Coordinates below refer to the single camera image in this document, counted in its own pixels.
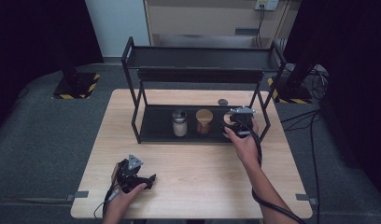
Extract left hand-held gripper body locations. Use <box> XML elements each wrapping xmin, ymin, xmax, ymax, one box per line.
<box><xmin>116</xmin><ymin>154</ymin><xmax>145</xmax><ymax>194</ymax></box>

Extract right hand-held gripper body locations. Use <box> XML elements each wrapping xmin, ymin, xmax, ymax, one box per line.
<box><xmin>229</xmin><ymin>105</ymin><xmax>257</xmax><ymax>138</ymax></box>

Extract brown-filled jar with wooden lid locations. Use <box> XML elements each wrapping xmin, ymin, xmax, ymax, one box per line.
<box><xmin>195</xmin><ymin>108</ymin><xmax>214</xmax><ymax>135</ymax></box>

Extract glass jar with metal lid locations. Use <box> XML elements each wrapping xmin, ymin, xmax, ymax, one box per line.
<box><xmin>171</xmin><ymin>109</ymin><xmax>189</xmax><ymax>138</ymax></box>

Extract black metal two-tier rack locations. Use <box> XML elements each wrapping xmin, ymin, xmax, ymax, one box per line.
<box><xmin>120</xmin><ymin>35</ymin><xmax>288</xmax><ymax>147</ymax></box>

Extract person's left hand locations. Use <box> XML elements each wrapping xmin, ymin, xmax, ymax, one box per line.
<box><xmin>104</xmin><ymin>162</ymin><xmax>148</xmax><ymax>216</ymax></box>

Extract person's right hand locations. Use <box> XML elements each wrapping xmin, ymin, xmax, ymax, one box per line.
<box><xmin>223</xmin><ymin>119</ymin><xmax>261</xmax><ymax>171</ymax></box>

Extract black stand with striped base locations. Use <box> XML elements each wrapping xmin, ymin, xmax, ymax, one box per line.
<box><xmin>266</xmin><ymin>62</ymin><xmax>314</xmax><ymax>105</ymax></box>
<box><xmin>51</xmin><ymin>62</ymin><xmax>102</xmax><ymax>101</ymax></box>

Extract beige wooden cabinet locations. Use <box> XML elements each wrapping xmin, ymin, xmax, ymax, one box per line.
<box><xmin>143</xmin><ymin>0</ymin><xmax>302</xmax><ymax>49</ymax></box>

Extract dark curtain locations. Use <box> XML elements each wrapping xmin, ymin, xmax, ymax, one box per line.
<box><xmin>284</xmin><ymin>0</ymin><xmax>381</xmax><ymax>202</ymax></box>
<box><xmin>0</xmin><ymin>0</ymin><xmax>105</xmax><ymax>138</ymax></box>

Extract left hand-held gripper cable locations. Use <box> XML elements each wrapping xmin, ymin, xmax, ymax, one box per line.
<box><xmin>92</xmin><ymin>183</ymin><xmax>121</xmax><ymax>220</ymax></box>

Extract hand-held gripper cable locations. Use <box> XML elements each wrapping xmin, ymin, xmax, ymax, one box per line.
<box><xmin>92</xmin><ymin>183</ymin><xmax>121</xmax><ymax>220</ymax></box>
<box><xmin>234</xmin><ymin>119</ymin><xmax>308</xmax><ymax>224</ymax></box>

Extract right hand-held gripper cable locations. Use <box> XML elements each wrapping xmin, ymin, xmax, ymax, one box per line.
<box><xmin>234</xmin><ymin>119</ymin><xmax>308</xmax><ymax>224</ymax></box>

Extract grey table bracket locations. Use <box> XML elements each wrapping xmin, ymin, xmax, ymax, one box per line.
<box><xmin>65</xmin><ymin>190</ymin><xmax>90</xmax><ymax>202</ymax></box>
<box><xmin>295</xmin><ymin>193</ymin><xmax>318</xmax><ymax>205</ymax></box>

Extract black floor cable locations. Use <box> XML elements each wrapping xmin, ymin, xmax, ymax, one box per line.
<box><xmin>280</xmin><ymin>108</ymin><xmax>322</xmax><ymax>224</ymax></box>

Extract tangle of black cables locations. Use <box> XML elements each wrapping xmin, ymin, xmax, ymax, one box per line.
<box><xmin>305</xmin><ymin>64</ymin><xmax>331</xmax><ymax>101</ymax></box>

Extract grey cabinet handle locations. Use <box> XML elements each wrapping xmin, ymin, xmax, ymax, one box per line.
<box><xmin>234</xmin><ymin>27</ymin><xmax>260</xmax><ymax>36</ymax></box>

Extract black cables from socket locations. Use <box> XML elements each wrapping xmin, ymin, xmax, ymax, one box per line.
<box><xmin>255</xmin><ymin>6</ymin><xmax>266</xmax><ymax>49</ymax></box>

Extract white wall socket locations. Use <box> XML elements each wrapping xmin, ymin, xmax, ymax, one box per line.
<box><xmin>254</xmin><ymin>0</ymin><xmax>280</xmax><ymax>11</ymax></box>

